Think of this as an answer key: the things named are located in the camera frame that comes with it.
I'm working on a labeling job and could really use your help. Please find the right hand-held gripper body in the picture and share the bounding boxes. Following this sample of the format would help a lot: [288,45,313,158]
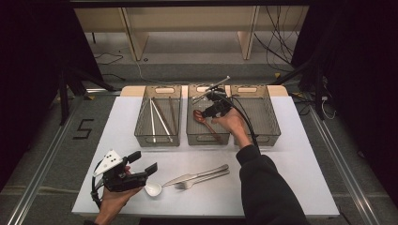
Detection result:
[191,75,233,118]

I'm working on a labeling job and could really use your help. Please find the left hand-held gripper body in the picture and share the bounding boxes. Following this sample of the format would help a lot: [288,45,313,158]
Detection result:
[92,149,148,193]

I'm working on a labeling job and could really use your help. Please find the reddish brown wooden spoon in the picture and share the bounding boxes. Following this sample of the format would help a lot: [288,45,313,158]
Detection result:
[192,109,222,143]

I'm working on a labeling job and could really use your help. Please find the smoky clear plastic bin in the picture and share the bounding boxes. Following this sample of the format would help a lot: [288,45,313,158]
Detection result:
[186,82,232,146]
[230,83,282,147]
[133,84,183,148]

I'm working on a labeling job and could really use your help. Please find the silver fork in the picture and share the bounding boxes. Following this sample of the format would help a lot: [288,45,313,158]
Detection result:
[174,170,231,191]

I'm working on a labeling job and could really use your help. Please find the white chopstick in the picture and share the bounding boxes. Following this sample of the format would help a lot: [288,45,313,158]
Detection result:
[149,98,157,143]

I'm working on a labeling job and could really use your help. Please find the silver metal chopsticks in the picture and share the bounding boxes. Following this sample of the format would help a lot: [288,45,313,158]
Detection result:
[151,99,174,143]

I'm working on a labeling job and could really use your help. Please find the person's left hand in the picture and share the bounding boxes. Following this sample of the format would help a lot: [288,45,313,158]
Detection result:
[98,187,143,217]

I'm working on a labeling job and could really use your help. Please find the person's right hand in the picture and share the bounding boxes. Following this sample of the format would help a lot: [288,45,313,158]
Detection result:
[219,109,253,149]

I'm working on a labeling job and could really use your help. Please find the black metal stand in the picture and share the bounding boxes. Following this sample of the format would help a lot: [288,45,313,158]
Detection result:
[270,55,327,121]
[57,67,116,126]

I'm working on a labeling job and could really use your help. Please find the white table cover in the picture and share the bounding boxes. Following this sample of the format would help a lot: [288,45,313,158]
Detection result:
[71,95,341,218]

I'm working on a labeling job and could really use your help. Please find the black curtain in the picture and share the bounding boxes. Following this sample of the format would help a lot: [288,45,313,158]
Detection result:
[0,0,104,191]
[290,0,398,207]

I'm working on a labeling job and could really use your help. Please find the left hand-held gripper black cable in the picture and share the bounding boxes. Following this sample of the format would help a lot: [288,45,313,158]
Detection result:
[90,160,107,209]

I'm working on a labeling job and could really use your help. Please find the white floor cable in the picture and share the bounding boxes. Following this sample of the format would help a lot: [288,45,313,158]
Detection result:
[135,60,176,85]

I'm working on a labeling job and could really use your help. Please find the aluminium floor rail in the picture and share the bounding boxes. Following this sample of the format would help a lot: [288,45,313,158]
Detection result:
[6,93,85,225]
[308,106,381,225]

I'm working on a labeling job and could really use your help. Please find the bundle of hanging black cables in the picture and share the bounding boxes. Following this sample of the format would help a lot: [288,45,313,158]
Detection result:
[253,5,306,68]

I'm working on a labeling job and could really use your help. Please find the black floor cable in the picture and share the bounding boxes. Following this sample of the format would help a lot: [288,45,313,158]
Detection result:
[94,52,126,83]

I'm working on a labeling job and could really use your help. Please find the white plug with cable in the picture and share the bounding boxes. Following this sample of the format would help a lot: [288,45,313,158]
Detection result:
[321,96,337,121]

